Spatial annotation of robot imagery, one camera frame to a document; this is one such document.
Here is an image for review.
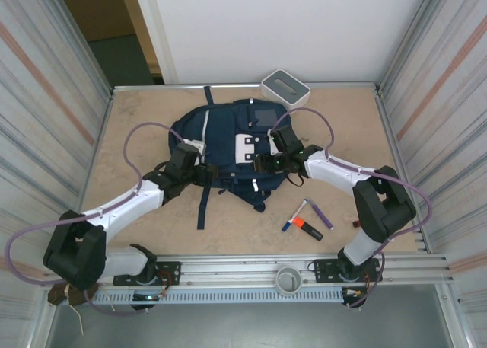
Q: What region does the grey slotted cable duct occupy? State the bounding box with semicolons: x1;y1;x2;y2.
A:
93;286;345;305

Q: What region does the purple pen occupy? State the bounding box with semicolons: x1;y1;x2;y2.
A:
308;198;336;231

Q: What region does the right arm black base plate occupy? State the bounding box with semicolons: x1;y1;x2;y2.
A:
312;258;381;284

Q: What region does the grey plastic ring cup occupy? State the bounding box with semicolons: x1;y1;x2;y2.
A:
275;266;304;296

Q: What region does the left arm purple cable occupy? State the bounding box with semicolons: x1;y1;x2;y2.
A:
3;122;197;317

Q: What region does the white marker with blue cap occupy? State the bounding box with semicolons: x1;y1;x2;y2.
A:
281;198;309;233

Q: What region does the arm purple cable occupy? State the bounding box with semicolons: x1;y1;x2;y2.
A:
3;122;197;317
269;107;434;310

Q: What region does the brown cloth bundle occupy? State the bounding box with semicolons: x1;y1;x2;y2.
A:
47;283;100;308

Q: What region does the black highlighter with orange cap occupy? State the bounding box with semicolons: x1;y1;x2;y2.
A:
291;216;325;242

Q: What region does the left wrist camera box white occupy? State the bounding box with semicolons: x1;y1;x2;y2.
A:
189;139;208;162

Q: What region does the white tissue box grey top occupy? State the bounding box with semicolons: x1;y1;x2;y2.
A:
260;69;312;111

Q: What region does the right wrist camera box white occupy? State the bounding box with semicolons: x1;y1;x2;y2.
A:
268;129;283;157

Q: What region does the navy blue student backpack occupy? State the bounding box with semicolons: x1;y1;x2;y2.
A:
169;85;296;231

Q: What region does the brown wooden door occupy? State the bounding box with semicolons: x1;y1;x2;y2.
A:
55;0;136;43

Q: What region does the wide aluminium mounting rail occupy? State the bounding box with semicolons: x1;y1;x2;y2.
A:
41;252;456;288

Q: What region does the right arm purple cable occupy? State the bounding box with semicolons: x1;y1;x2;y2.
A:
269;107;434;310

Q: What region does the thin aluminium table edge rail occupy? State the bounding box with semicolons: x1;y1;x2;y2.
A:
112;81;381;94

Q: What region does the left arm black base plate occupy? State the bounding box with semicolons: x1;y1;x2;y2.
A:
113;261;182;288

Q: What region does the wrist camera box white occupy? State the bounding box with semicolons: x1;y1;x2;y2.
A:
189;139;208;162
268;129;283;157

